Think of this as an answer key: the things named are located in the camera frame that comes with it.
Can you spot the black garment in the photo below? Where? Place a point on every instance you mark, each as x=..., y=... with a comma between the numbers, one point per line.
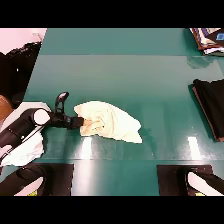
x=18, y=71
x=211, y=103

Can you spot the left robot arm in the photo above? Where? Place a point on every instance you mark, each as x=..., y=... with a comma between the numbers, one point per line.
x=20, y=128

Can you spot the white garment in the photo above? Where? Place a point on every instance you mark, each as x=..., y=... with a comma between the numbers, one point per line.
x=25, y=151

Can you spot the brown garment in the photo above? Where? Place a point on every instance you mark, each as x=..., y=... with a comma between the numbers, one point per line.
x=4, y=108

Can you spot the cream shirt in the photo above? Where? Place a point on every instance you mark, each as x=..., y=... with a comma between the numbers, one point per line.
x=113, y=121

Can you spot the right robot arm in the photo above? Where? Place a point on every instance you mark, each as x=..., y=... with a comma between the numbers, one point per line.
x=200, y=181

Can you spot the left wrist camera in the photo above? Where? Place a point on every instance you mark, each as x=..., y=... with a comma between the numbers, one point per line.
x=61, y=99

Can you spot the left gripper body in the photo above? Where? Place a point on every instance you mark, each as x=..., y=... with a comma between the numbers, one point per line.
x=74, y=122

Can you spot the heap of clothes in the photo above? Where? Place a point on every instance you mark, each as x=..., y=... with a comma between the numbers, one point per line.
x=209, y=40

